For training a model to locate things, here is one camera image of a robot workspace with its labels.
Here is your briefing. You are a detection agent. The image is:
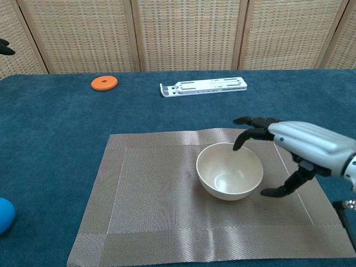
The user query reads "blue velvet tablecloth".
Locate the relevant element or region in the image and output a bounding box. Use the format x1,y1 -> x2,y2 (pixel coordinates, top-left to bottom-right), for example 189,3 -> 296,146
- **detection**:
0,68 -> 356,267

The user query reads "orange disc with hole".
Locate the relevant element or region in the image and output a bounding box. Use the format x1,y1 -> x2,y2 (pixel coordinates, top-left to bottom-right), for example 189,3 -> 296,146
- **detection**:
91,75 -> 118,92

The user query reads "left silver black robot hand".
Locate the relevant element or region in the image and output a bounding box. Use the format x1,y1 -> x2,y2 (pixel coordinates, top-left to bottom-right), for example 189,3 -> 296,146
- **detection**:
0,38 -> 16,56

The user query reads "beige bowl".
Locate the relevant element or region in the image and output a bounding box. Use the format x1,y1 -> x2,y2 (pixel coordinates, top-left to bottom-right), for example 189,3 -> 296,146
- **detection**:
196,142 -> 264,201

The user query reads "white folding stand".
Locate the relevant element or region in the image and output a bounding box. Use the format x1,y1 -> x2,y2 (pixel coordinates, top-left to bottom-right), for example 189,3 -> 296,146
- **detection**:
159,76 -> 248,98

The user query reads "blue ball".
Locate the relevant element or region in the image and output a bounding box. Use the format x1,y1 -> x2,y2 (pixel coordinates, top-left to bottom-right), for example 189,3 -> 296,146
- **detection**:
0,197 -> 16,236

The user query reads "brown woven placemat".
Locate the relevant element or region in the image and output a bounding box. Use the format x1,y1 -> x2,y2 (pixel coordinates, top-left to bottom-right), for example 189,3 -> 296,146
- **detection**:
66,127 -> 356,267

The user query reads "woven screen panel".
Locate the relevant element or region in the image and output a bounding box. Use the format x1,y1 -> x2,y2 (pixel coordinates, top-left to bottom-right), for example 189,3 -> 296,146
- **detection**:
317,0 -> 356,70
0,0 -> 50,80
130,0 -> 249,72
17,0 -> 141,75
238,0 -> 350,70

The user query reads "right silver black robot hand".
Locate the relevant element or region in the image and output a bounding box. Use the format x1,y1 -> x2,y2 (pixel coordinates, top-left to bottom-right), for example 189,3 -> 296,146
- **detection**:
233,116 -> 356,198

